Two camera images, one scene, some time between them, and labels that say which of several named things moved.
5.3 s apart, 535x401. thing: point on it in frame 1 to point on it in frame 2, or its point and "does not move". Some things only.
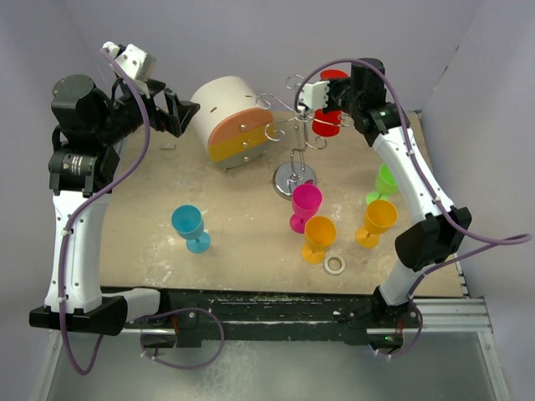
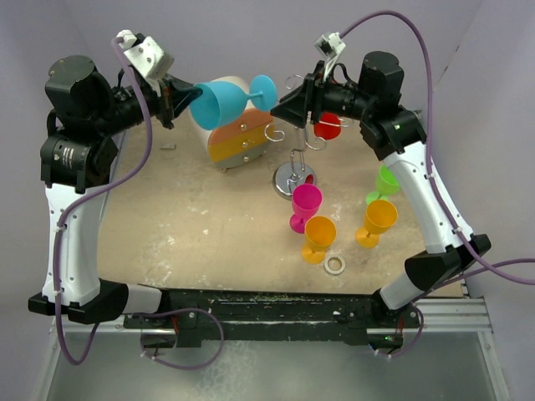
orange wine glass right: [379, 215] does not move
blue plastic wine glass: [187, 221] to [220, 104]
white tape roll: [334, 271] does not move
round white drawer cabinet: [231, 119] does not move
